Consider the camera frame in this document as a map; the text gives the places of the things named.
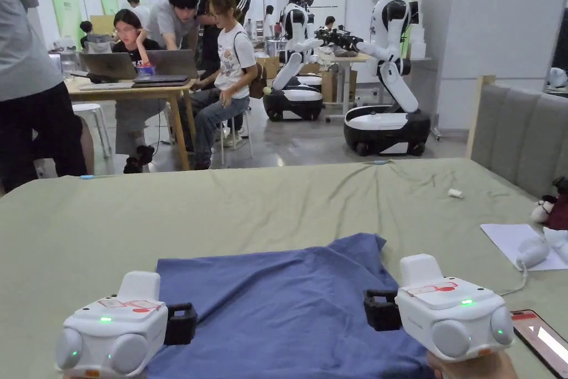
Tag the small white roll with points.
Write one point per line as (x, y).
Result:
(455, 193)

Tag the blue sheet clip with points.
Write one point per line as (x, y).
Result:
(380, 162)
(87, 177)

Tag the plush toy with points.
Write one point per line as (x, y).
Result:
(557, 210)

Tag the person's right hand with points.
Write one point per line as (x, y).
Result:
(475, 368)

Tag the dark blue shirt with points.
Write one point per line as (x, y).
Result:
(284, 308)

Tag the bed with pale green sheet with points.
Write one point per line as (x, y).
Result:
(222, 214)

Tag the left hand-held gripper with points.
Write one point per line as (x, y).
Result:
(111, 334)

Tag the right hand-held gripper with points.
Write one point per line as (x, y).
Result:
(448, 312)

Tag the white paper sheet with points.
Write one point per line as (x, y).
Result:
(503, 237)

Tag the white hand controller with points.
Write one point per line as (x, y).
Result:
(532, 251)

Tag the brown carton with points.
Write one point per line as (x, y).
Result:
(330, 86)
(267, 69)

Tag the black phone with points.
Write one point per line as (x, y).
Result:
(539, 339)

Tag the white crumpled bag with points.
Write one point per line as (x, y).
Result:
(559, 241)

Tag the wooden desk with white legs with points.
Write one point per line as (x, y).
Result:
(348, 59)

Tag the grey padded headboard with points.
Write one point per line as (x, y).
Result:
(519, 135)

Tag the white and black humanoid robot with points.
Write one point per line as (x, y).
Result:
(293, 64)
(390, 64)

